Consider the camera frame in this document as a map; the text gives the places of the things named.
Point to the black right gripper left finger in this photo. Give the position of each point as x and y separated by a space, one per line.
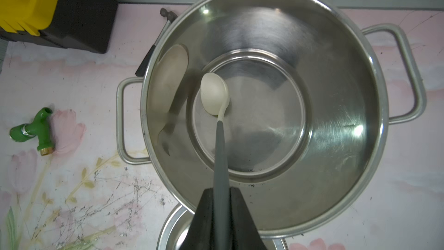
200 232

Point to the black handled claw hammer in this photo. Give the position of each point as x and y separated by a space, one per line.
170 18

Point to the cream spoon with grey handle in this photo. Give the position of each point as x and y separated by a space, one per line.
215 99

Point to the green garden hose nozzle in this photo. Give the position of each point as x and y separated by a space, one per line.
39 128

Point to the stainless steel pot lid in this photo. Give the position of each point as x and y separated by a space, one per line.
176 227

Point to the yellow black toolbox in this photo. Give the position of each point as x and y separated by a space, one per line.
75 24

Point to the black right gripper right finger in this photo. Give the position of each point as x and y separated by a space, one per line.
245 235

